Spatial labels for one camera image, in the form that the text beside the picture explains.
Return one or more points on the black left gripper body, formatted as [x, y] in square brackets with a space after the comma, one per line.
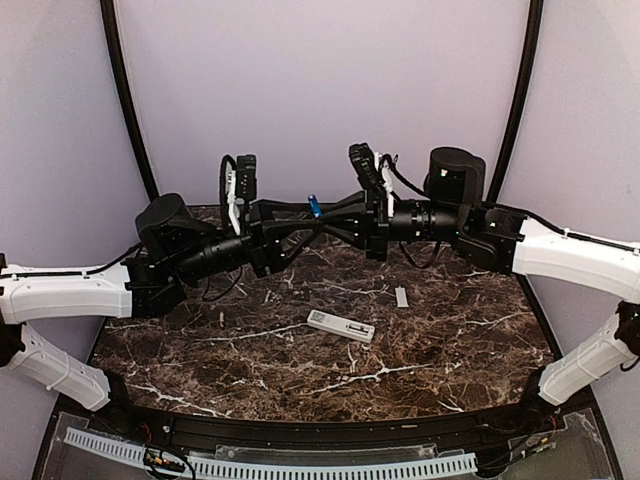
[252, 236]

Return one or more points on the black corner frame post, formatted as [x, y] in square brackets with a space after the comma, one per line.
[125, 97]
[520, 94]

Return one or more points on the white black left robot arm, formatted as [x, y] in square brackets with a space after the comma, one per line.
[175, 251]

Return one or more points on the white slotted cable duct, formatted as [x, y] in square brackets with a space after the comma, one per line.
[233, 462]

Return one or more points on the white remote control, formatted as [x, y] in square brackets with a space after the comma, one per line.
[341, 326]

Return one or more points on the blue battery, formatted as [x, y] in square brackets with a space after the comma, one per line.
[314, 206]

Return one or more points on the black right corner frame post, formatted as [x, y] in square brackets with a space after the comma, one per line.
[520, 94]

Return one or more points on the black left corner frame post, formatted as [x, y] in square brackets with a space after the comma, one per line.
[125, 97]

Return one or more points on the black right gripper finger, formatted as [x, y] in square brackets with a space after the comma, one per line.
[351, 231]
[351, 209]

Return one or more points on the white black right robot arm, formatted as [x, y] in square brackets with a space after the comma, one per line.
[451, 209]

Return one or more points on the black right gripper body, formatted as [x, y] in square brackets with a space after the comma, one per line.
[378, 232]

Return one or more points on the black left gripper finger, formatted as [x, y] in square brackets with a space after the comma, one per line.
[287, 239]
[290, 207]

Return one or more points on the small circuit board with wires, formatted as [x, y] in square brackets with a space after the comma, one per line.
[167, 464]

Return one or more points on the black front frame rail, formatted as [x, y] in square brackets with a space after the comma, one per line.
[484, 428]

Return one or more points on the white battery cover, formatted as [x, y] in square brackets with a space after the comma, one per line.
[401, 297]

